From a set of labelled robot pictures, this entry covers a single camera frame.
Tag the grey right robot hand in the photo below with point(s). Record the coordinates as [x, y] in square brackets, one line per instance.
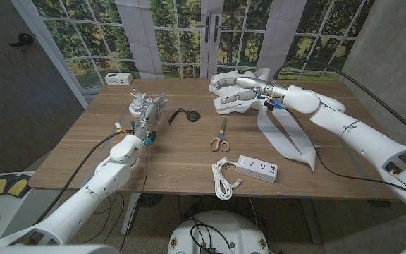
[259, 86]

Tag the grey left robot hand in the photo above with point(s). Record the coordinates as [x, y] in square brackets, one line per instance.
[150, 114]

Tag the white receipt paper strip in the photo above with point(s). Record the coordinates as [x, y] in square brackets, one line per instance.
[280, 137]

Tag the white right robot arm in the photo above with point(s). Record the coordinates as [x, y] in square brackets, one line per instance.
[358, 137]

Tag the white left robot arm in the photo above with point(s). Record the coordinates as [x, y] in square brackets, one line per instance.
[108, 176]

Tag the white power strip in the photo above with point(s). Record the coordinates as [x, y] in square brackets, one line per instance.
[256, 168]

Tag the white outlet box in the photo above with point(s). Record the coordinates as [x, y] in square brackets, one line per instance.
[118, 78]

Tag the black round ribbed object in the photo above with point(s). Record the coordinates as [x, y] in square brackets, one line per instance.
[150, 200]

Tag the white table leg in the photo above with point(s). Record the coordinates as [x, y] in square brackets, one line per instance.
[130, 213]

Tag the printed window backdrop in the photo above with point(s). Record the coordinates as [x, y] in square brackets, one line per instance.
[83, 35]

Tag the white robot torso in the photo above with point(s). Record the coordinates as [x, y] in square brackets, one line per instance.
[220, 229]

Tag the grey table leg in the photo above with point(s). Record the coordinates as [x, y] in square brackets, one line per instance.
[310, 220]

